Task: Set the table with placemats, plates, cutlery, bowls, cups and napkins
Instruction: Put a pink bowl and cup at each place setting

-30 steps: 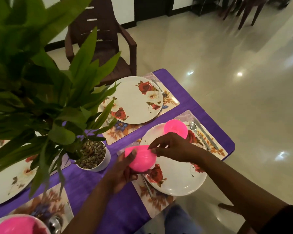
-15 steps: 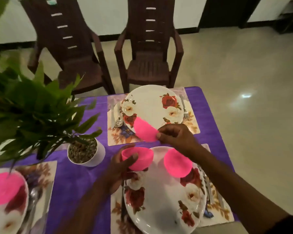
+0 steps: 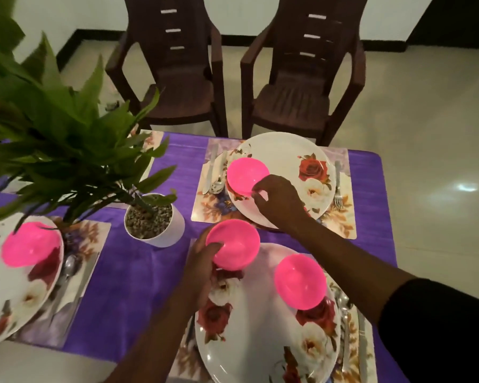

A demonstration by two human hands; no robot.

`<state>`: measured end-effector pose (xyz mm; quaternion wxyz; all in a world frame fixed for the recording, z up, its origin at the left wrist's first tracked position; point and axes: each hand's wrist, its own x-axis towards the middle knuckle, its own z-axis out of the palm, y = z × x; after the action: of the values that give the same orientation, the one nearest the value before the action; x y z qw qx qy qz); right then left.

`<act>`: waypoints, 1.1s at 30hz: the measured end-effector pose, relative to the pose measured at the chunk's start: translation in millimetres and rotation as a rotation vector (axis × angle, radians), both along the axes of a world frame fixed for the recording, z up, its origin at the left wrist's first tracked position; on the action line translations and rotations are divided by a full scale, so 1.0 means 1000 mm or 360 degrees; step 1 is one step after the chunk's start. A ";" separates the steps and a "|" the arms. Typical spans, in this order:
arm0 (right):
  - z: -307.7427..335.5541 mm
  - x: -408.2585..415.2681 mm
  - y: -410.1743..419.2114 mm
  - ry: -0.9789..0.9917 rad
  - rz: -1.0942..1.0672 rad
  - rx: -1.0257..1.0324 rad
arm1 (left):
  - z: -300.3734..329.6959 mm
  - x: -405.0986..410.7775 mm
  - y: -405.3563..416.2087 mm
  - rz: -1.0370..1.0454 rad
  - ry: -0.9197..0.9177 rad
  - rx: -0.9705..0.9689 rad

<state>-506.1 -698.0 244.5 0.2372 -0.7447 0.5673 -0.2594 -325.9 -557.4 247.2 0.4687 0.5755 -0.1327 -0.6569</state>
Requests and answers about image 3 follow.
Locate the person's right hand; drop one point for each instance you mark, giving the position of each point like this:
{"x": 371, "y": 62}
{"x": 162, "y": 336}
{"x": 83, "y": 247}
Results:
{"x": 283, "y": 203}

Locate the person's left hand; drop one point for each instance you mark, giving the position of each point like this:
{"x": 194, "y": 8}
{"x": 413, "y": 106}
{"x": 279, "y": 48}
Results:
{"x": 201, "y": 275}

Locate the white rose print plate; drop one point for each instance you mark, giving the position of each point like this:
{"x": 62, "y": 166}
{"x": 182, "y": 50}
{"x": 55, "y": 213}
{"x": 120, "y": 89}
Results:
{"x": 287, "y": 151}
{"x": 8, "y": 291}
{"x": 255, "y": 335}

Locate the steel fork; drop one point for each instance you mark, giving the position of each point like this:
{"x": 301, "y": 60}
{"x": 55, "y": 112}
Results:
{"x": 338, "y": 199}

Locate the floral print placemat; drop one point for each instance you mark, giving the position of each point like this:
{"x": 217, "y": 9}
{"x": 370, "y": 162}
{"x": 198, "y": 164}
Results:
{"x": 183, "y": 362}
{"x": 343, "y": 227}
{"x": 153, "y": 139}
{"x": 92, "y": 235}

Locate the steel spoon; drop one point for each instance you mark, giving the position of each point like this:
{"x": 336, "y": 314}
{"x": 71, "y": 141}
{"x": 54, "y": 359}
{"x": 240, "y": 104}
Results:
{"x": 217, "y": 187}
{"x": 68, "y": 263}
{"x": 343, "y": 303}

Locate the purple printed paper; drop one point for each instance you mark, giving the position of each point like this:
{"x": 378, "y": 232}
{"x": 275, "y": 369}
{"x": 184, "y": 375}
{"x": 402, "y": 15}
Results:
{"x": 111, "y": 106}

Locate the person's right forearm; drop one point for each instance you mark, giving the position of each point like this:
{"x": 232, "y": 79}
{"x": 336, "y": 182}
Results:
{"x": 351, "y": 267}

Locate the person's black shirt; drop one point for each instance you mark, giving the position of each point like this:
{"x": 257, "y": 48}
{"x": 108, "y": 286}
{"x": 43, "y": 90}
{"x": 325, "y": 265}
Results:
{"x": 435, "y": 335}

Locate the green plant in white pot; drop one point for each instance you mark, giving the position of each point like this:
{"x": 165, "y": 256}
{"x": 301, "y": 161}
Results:
{"x": 171, "y": 231}

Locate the purple tablecloth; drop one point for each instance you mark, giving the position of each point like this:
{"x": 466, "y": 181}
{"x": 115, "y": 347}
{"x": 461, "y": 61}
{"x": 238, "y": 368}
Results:
{"x": 143, "y": 275}

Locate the brown plastic armchair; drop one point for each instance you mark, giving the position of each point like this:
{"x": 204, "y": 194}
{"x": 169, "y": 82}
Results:
{"x": 291, "y": 107}
{"x": 183, "y": 95}

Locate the dark wooden door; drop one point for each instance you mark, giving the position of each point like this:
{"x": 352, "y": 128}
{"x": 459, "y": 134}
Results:
{"x": 451, "y": 19}

